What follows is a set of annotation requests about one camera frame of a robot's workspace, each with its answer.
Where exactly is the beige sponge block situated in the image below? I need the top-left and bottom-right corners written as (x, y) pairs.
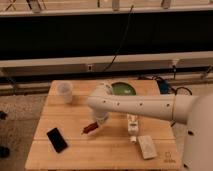
top-left (138, 135), bottom-right (157, 160)

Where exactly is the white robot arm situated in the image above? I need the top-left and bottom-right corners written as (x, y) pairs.
top-left (87, 83), bottom-right (213, 171)

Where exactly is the white wall outlet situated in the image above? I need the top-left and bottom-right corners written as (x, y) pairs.
top-left (88, 65), bottom-right (92, 72)

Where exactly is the black floor cable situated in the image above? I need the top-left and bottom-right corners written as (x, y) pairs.
top-left (168, 64), bottom-right (194, 96)

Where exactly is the black smartphone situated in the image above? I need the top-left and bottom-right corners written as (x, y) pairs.
top-left (47, 128), bottom-right (68, 153)

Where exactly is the black hanging cable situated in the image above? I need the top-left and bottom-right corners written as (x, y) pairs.
top-left (101, 3), bottom-right (135, 73)

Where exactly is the white lotion bottle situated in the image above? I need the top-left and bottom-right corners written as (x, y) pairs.
top-left (127, 114), bottom-right (139, 143)

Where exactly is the green bowl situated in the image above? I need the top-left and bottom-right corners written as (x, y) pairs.
top-left (112, 82), bottom-right (136, 96)

